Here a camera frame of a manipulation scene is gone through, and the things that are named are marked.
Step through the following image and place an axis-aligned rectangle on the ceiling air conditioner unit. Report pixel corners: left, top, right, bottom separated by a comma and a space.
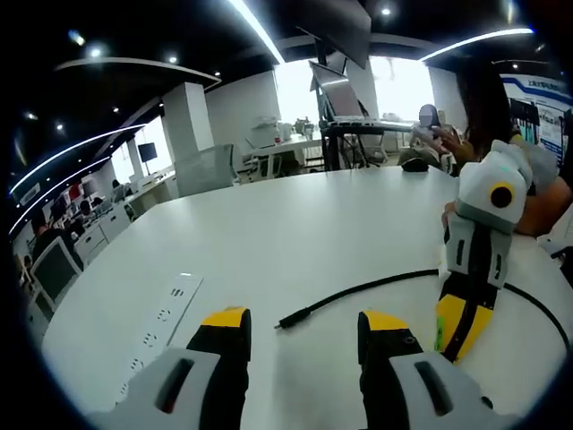
17, 181, 41, 202

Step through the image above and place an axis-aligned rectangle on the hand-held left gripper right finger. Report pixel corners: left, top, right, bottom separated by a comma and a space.
356, 308, 496, 430

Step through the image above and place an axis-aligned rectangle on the blue white wall poster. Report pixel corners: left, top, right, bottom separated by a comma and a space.
500, 73, 573, 158

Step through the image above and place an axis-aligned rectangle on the black metal stand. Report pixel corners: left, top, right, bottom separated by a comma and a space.
318, 123, 389, 171

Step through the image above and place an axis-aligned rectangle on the person's right hand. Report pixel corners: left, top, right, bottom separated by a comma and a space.
440, 201, 458, 245

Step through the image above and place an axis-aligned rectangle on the black charging cable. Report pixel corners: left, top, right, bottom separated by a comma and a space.
273, 267, 573, 357

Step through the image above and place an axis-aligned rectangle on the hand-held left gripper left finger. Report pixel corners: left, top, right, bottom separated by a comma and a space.
87, 305, 254, 430

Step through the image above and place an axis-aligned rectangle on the white mesh office chair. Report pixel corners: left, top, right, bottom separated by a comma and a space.
173, 143, 242, 198

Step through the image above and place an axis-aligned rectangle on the open laptop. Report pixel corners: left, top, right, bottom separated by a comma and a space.
308, 60, 413, 133

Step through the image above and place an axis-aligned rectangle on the dark hanging screen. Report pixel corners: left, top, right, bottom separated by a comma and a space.
295, 0, 372, 71

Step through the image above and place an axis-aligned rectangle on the long ceiling light strip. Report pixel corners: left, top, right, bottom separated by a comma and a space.
227, 0, 287, 64

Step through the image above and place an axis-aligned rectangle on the white power strip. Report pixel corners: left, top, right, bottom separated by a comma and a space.
116, 275, 206, 400

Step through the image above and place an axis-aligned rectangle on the white frame office chair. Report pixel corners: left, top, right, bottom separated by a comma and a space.
27, 236, 82, 310

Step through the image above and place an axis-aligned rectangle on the white desk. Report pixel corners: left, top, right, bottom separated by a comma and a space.
40, 164, 573, 425

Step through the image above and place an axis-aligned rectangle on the person's dark haired head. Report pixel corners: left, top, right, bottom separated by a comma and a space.
457, 62, 517, 156

